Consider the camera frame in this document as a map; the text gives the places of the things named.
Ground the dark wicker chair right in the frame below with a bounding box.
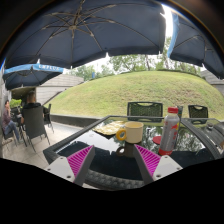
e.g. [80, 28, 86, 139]
[188, 105, 208, 124]

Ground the navy umbrella at right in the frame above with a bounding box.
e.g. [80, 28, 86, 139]
[167, 12, 224, 79]

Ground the seated person in purple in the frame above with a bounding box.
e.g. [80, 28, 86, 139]
[2, 100, 20, 141]

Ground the glass-top wicker table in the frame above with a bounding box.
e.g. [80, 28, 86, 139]
[44, 116, 224, 190]

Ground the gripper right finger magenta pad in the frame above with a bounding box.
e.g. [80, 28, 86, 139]
[133, 144, 182, 185]

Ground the cream mug, yellow handle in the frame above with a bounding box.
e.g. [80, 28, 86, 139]
[116, 121, 144, 144]

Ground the white bottle, red cap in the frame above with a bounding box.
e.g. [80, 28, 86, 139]
[158, 107, 180, 156]

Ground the large navy patio umbrella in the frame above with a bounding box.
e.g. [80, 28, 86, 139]
[5, 0, 166, 68]

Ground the blue umbrella at left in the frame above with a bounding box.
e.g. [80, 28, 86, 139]
[3, 63, 64, 90]

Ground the seated man in black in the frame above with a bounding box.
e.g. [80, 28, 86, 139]
[21, 91, 49, 124]

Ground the dark chair behind man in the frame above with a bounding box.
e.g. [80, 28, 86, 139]
[24, 106, 48, 144]

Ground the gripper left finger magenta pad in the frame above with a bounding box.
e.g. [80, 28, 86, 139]
[46, 145, 95, 186]

